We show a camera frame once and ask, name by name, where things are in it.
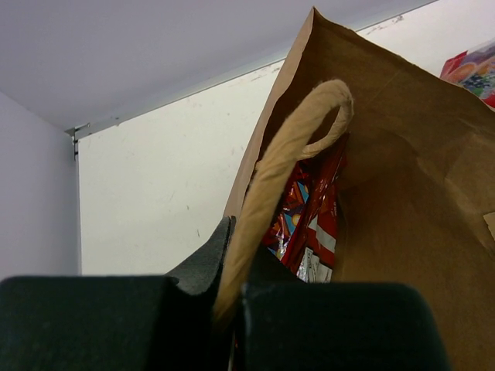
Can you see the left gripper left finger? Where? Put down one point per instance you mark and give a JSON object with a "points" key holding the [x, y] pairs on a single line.
{"points": [[140, 322]]}

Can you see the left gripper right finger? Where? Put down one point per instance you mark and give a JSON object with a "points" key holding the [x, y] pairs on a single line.
{"points": [[288, 324]]}

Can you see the brown paper bag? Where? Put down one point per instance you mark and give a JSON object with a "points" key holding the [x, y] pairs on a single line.
{"points": [[418, 182]]}

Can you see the red fruit gummies bag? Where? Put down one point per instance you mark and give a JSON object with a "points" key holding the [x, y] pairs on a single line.
{"points": [[473, 70]]}

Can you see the red patterned snack bag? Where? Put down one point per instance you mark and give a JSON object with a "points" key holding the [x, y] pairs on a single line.
{"points": [[289, 210]]}

